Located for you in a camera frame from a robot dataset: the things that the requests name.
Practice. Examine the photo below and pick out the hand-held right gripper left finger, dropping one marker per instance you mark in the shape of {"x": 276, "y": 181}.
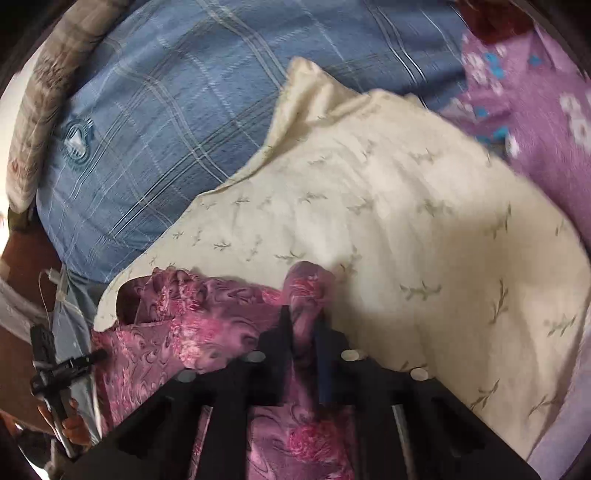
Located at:
{"x": 272, "y": 369}

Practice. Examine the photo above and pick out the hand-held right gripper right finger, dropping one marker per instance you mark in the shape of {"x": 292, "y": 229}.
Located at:
{"x": 324, "y": 369}

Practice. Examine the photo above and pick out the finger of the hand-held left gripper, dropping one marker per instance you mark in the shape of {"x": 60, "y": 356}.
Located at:
{"x": 87, "y": 358}

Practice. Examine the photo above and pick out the purple floral shirt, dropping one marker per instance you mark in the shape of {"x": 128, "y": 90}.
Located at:
{"x": 194, "y": 323}

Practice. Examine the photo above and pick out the person's left hand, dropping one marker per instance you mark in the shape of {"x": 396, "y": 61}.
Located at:
{"x": 76, "y": 427}

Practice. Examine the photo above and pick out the grey-blue pillow with star print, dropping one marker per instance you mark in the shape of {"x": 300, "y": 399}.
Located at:
{"x": 74, "y": 323}

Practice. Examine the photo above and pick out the brown headboard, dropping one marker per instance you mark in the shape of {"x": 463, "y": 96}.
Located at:
{"x": 23, "y": 295}

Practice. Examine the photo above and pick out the cream leaf-print bedsheet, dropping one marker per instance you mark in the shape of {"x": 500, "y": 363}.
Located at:
{"x": 392, "y": 230}

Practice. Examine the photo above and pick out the blue plaid quilt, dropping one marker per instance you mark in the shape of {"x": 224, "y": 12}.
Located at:
{"x": 184, "y": 129}

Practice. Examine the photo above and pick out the beige striped blanket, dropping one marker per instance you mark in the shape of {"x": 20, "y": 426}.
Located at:
{"x": 51, "y": 92}

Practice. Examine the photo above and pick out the lilac flower-print cloth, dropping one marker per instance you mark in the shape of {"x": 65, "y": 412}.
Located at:
{"x": 531, "y": 110}

